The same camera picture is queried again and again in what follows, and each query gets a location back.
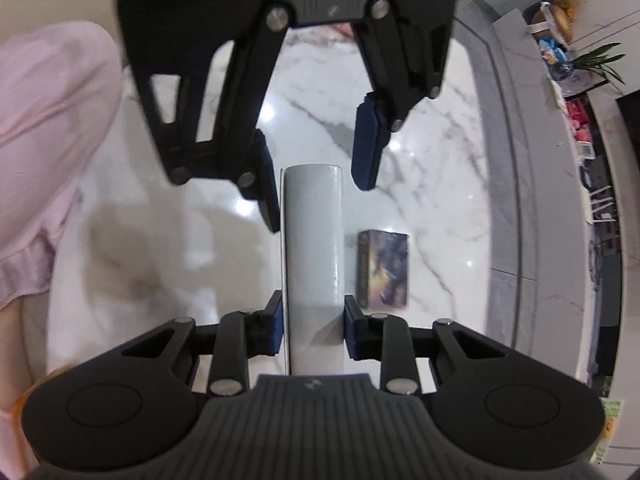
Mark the white box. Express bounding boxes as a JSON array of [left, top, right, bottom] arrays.
[[281, 165, 345, 376]]

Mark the dark card deck box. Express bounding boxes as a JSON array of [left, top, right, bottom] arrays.
[[356, 230, 409, 311]]

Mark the pink bed cloth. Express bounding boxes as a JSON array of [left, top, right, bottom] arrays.
[[1, 21, 122, 479]]

